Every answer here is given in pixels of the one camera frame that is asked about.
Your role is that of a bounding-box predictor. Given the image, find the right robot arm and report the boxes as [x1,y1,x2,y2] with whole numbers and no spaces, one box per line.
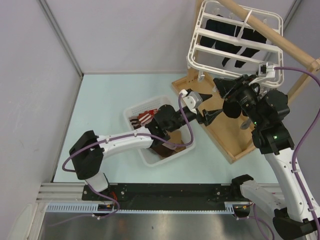
[213,75,320,240]

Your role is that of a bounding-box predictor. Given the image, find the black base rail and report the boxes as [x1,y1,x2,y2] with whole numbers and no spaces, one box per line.
[82,182,251,212]

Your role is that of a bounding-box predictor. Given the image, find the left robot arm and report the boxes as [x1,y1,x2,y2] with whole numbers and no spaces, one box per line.
[62,89,223,200]

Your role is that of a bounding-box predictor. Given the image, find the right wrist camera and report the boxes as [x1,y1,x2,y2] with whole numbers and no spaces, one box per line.
[249,62,278,89]

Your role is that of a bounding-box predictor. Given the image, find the black hanging socks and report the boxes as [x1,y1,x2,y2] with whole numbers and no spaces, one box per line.
[199,14,268,69]

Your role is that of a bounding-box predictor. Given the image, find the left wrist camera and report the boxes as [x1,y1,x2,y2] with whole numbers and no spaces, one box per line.
[179,89,203,114]

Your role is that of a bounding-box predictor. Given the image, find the grey socks pair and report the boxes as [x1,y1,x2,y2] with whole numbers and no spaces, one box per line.
[240,118,252,130]

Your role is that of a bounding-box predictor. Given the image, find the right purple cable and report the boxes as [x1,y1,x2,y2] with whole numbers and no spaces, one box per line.
[234,66,320,240]

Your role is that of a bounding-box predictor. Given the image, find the white corner clip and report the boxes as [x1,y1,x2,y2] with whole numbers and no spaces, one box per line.
[197,71,205,82]

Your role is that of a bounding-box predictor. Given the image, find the white plastic basket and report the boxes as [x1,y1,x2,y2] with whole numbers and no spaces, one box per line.
[123,95,196,167]

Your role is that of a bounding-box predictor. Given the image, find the beige socks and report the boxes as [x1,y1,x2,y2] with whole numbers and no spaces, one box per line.
[166,130,186,153]

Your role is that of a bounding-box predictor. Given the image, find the black striped socks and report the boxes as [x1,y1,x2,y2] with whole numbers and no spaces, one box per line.
[222,100,243,119]

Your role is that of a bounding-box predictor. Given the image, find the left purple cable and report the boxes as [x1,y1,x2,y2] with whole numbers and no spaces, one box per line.
[47,93,195,227]

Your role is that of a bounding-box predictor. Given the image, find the purple cable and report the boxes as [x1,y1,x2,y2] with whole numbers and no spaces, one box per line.
[234,66,320,240]
[47,93,195,227]

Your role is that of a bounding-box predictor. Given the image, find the brown striped socks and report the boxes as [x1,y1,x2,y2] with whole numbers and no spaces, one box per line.
[128,109,178,160]

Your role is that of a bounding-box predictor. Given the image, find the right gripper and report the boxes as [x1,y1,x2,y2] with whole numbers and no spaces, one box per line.
[213,74,265,127]

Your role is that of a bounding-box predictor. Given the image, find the wooden drying rack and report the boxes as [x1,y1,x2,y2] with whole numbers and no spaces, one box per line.
[171,0,320,165]

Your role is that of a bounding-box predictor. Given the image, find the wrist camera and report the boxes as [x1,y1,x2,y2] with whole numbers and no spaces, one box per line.
[249,62,278,89]
[179,89,203,114]

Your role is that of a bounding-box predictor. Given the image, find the white clip hanger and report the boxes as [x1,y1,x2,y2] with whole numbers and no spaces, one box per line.
[186,0,284,88]

